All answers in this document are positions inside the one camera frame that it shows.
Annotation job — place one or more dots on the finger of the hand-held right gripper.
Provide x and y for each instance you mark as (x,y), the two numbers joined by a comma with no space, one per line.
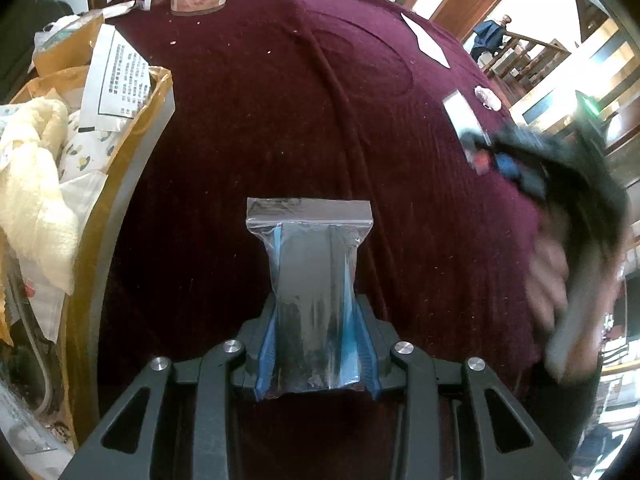
(517,172)
(482,137)

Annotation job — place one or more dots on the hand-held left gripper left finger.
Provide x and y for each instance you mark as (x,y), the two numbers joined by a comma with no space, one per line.
(265,350)

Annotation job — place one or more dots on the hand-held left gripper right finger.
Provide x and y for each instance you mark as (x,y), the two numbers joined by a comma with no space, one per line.
(367,355)

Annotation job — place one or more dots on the grey tube red cap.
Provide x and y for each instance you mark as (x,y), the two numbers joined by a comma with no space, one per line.
(462,115)

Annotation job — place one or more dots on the zip bag with black item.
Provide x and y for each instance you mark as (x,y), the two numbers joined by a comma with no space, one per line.
(310,280)

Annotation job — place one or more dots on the yellow cardboard box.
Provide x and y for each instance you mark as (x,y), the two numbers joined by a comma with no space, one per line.
(145,125)

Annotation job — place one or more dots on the yellow towel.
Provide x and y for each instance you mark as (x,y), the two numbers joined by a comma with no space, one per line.
(35,185)

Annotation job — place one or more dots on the person's right hand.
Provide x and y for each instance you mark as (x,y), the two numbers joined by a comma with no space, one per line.
(547,270)

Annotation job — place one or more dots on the small pink object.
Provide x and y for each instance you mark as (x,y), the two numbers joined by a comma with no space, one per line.
(487,98)

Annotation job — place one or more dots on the wooden stair railing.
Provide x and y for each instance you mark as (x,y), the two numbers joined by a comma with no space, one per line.
(530,60)

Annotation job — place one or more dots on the white paper card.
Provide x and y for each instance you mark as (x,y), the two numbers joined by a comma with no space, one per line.
(425,40)

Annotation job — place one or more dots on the maroon tablecloth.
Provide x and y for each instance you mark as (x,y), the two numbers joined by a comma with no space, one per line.
(280,110)

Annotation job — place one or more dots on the white plastic bag red print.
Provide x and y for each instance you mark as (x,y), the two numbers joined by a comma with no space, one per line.
(65,210)

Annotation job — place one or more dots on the lemon print tissue pack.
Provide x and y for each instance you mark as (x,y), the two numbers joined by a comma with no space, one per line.
(82,157)

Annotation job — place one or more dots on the white printed paper sheet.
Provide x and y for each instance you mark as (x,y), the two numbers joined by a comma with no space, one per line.
(117,75)

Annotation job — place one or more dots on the yellow tape roll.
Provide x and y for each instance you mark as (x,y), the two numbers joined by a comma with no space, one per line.
(75,47)

